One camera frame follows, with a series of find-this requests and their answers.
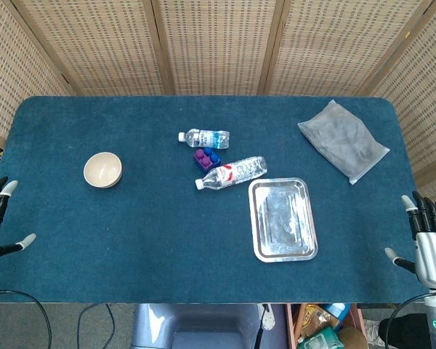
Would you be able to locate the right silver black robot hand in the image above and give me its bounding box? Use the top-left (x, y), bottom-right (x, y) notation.
top-left (384, 190), bottom-right (436, 292)

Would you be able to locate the white bowl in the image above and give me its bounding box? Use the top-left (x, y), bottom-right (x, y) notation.
top-left (83, 152), bottom-right (124, 189)

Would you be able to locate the silver metal tray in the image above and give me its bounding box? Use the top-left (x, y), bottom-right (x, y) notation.
top-left (248, 177), bottom-right (319, 262)

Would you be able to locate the blue plastic bottle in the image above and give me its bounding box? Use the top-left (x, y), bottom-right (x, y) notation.
top-left (325, 302), bottom-right (352, 321)

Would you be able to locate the yellow snack bag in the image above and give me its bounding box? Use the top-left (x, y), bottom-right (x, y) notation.
top-left (299, 304), bottom-right (341, 339)

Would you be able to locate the green wet wipes pack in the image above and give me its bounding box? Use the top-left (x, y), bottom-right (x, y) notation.
top-left (296, 326), bottom-right (341, 349)

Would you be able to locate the grey plastic bag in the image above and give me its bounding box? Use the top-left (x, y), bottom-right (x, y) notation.
top-left (297, 99), bottom-right (391, 185)

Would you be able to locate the blue felt table cover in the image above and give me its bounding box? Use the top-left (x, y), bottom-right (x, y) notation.
top-left (0, 95), bottom-right (436, 305)

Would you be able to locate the pink storage box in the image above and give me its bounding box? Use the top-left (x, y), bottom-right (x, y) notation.
top-left (285, 303), bottom-right (368, 349)

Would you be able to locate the large red-label water bottle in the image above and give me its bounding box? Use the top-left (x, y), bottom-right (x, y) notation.
top-left (194, 156), bottom-right (268, 190)

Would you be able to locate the purple toy brick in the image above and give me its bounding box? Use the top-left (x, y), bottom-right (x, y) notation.
top-left (193, 148), bottom-right (216, 173)

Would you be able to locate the small blue-label water bottle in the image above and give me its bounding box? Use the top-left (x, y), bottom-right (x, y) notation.
top-left (177, 128), bottom-right (230, 150)

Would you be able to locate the blue toy brick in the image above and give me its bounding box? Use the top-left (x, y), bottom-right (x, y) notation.
top-left (203, 147), bottom-right (223, 168)

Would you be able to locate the woven bamboo folding screen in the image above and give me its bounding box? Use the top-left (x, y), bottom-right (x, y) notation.
top-left (0, 0), bottom-right (436, 208)

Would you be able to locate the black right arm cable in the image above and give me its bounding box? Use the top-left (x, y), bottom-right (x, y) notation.
top-left (384, 292), bottom-right (434, 349)

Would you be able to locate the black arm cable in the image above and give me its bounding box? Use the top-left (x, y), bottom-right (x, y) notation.
top-left (384, 292), bottom-right (434, 349)
top-left (0, 289), bottom-right (54, 349)

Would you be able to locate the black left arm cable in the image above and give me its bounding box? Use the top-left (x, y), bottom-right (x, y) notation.
top-left (0, 289), bottom-right (54, 349)

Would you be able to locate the blue floor cable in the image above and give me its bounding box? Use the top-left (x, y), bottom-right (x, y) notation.
top-left (76, 303), bottom-right (116, 349)

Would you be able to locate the white perforated bracket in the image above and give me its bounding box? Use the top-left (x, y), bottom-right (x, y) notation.
top-left (260, 304), bottom-right (276, 332)

